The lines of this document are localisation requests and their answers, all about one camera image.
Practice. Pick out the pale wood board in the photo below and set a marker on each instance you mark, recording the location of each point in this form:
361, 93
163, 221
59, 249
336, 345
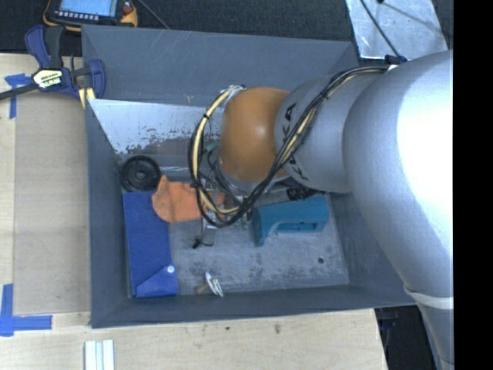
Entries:
50, 206

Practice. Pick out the grey metal bin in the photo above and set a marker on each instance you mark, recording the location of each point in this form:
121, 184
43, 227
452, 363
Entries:
161, 71

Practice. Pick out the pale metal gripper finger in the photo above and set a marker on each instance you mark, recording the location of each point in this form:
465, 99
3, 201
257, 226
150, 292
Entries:
209, 234

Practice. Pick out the teal plastic block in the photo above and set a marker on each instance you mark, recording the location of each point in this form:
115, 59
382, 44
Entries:
292, 214

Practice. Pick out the black round ribbed disc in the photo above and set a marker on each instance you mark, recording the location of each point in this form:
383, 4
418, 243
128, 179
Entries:
140, 173

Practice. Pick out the orange cloth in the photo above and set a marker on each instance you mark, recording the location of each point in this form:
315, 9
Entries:
175, 202

